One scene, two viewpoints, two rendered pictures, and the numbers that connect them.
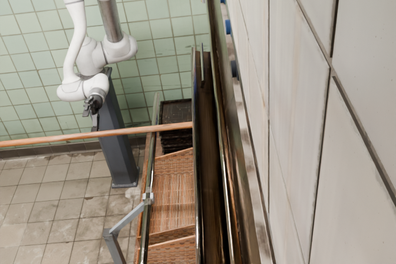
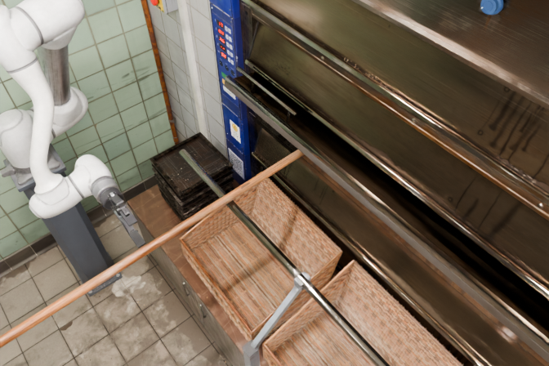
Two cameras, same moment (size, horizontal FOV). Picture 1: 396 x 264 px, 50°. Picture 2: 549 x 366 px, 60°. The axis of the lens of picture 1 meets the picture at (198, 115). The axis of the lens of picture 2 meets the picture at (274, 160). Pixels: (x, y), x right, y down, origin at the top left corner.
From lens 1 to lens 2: 105 cm
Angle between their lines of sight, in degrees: 32
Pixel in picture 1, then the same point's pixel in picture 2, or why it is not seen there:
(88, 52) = (26, 133)
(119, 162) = (95, 260)
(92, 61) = not seen: hidden behind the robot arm
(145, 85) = (78, 145)
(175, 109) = (177, 160)
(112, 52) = (61, 119)
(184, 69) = (125, 106)
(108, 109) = not seen: hidden behind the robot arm
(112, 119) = (78, 210)
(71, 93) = (61, 203)
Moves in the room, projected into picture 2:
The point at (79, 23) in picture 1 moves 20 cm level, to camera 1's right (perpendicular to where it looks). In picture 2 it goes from (44, 94) to (100, 68)
